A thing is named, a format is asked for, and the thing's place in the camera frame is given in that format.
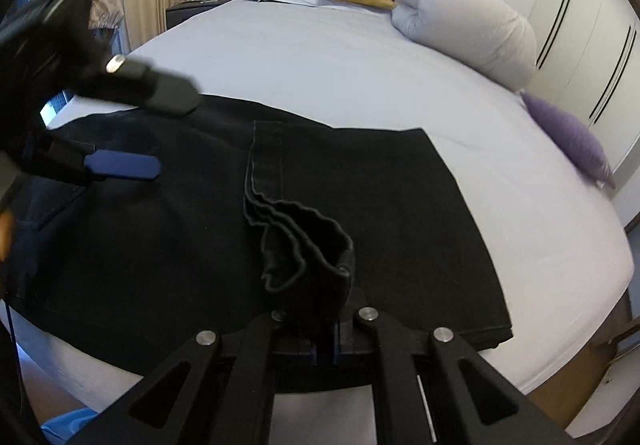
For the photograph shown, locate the black denim pants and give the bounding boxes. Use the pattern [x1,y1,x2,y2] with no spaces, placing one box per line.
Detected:
[1,96,512,375]

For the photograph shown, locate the dark grey nightstand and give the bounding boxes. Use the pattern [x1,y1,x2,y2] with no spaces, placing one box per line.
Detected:
[165,0,231,30]

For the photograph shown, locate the white bed mattress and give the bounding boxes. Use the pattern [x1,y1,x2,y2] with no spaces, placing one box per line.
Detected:
[8,0,637,441]

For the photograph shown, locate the rolled white duvet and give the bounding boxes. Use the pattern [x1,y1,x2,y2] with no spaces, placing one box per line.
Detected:
[392,0,537,92]

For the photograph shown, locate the purple cushion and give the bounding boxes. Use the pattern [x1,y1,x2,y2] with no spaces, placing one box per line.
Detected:
[520,92,616,189]

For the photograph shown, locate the white wardrobe with black handles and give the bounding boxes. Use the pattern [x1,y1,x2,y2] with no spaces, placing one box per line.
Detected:
[527,0,639,170]

